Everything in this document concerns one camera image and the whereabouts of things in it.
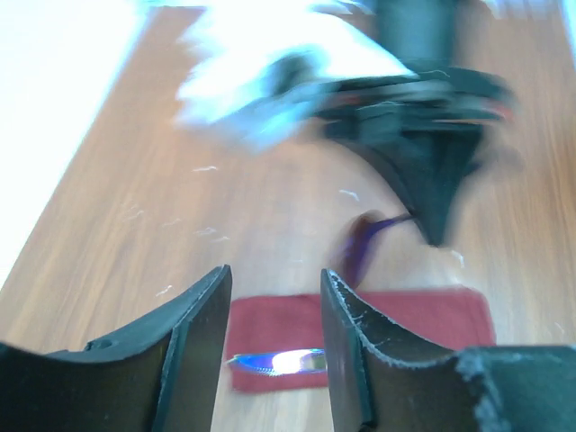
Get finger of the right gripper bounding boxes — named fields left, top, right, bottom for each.
left=355, top=130, right=485, bottom=248

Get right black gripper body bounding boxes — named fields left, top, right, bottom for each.
left=315, top=67, right=515, bottom=148

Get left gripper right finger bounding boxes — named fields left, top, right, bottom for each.
left=320, top=270, right=575, bottom=431

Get purple iridescent utensil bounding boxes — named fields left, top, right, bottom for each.
left=330, top=211, right=413, bottom=290

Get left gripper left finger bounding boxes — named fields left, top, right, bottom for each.
left=1, top=265, right=232, bottom=431

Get dark red cloth napkin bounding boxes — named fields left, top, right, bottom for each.
left=226, top=286, right=496, bottom=393

